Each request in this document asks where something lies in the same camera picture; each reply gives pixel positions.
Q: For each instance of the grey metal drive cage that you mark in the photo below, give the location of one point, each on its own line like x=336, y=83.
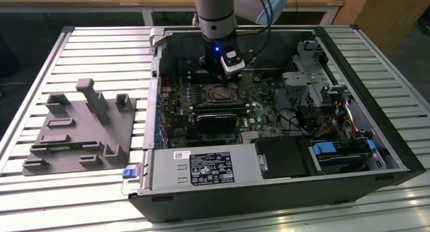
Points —
x=299, y=81

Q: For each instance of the blue case latch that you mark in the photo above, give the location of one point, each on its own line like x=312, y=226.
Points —
x=129, y=173

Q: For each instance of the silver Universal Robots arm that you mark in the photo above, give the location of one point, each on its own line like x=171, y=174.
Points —
x=215, y=13

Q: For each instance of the small blue plastic clip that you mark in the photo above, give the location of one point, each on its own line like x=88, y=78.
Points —
x=370, y=144

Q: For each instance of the green RAM stick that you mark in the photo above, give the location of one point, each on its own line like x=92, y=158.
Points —
x=62, y=146

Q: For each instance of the green motherboard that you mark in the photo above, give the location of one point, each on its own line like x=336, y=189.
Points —
x=257, y=113

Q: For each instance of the grey power supply unit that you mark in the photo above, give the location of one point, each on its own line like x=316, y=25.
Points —
x=167, y=164

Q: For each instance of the wooden desk white legs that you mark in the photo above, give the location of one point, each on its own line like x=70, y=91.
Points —
x=100, y=4

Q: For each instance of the small silver heatsink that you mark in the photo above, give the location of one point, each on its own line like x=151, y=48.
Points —
x=251, y=137

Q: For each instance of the hard disk in blue carrier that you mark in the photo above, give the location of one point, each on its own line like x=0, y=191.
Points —
x=323, y=149

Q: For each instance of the grey parts rack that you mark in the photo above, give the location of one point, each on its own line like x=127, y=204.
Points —
x=84, y=131

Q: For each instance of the wooden cabinet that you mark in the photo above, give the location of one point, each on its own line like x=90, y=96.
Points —
x=386, y=15

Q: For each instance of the black open PC case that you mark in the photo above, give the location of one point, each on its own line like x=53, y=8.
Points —
x=235, y=204

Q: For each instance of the CPU socket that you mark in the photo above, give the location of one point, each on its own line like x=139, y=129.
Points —
x=208, y=100

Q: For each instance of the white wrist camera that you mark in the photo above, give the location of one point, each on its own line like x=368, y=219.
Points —
x=232, y=62

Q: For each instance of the black graphics card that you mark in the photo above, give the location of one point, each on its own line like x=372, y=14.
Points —
x=215, y=120

